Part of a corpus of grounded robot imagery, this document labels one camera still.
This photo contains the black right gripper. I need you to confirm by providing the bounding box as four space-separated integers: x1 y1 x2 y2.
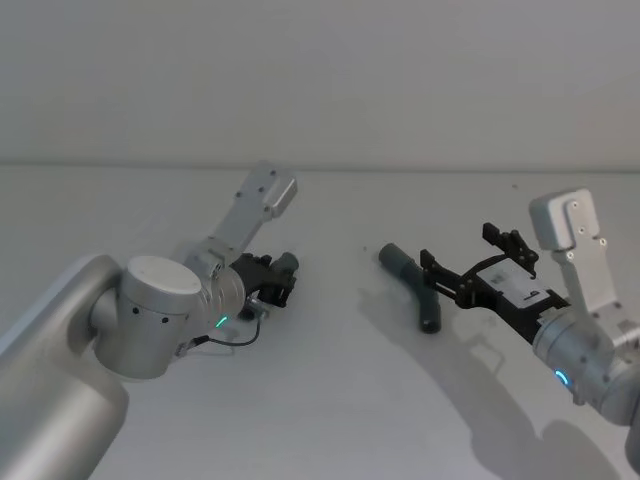
419 221 572 347

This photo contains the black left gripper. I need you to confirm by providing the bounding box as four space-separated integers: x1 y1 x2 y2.
230 253 301 308

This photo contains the dark grey forked pipe fitting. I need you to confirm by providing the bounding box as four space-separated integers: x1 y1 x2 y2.
377 242 442 335

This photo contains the white table cloth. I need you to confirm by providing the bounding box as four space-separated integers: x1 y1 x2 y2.
0 162 640 480

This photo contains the white backdrop curtain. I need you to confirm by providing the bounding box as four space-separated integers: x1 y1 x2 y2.
0 0 640 170

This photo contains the thin dark wrist cable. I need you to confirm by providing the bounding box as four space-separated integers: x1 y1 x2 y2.
174 310 267 359

